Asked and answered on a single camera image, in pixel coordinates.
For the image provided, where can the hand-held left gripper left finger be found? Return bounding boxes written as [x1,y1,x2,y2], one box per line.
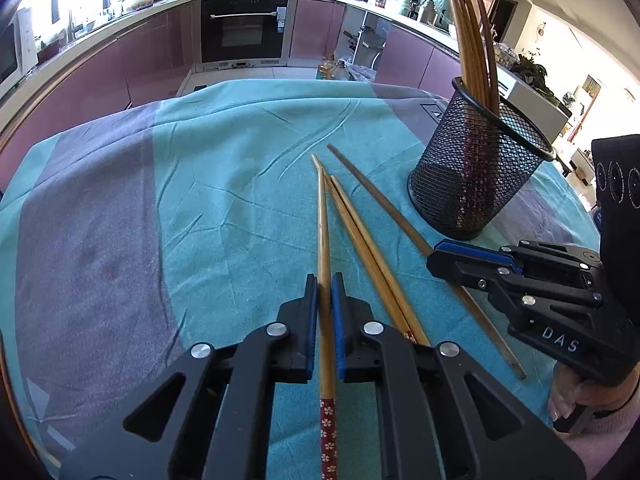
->
[60,274,319,480]

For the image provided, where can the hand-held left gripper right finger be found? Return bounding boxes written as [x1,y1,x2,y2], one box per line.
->
[330,272,587,480]

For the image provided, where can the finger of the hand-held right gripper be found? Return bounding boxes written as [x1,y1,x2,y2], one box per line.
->
[433,240,602,289]
[426,251,604,327]

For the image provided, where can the floral-end wooden chopstick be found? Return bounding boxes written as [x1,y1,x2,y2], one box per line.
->
[330,175,431,347]
[324,179,418,346]
[326,143,527,381]
[311,154,340,480]

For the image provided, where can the black mesh utensil holder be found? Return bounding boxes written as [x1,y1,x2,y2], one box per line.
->
[407,76,557,241]

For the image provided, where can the bundle of wooden chopsticks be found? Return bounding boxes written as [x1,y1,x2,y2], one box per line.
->
[438,0,502,226]

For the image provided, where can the person's right hand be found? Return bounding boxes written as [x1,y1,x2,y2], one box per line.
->
[547,362,640,480]

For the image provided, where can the teal and grey tablecloth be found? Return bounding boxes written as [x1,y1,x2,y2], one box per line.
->
[0,79,601,480]

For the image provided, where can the leafy green vegetables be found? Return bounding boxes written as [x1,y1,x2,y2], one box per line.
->
[510,47,561,106]

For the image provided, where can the pink base cabinets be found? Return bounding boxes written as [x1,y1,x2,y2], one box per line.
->
[0,0,201,171]
[290,0,463,103]

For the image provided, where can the black built-in oven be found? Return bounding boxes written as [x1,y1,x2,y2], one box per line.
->
[192,0,298,73]

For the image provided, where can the white kitchen countertop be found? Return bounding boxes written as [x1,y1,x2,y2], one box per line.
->
[0,0,573,131]

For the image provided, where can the white microwave oven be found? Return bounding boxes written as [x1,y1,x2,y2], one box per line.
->
[0,7,36,98]

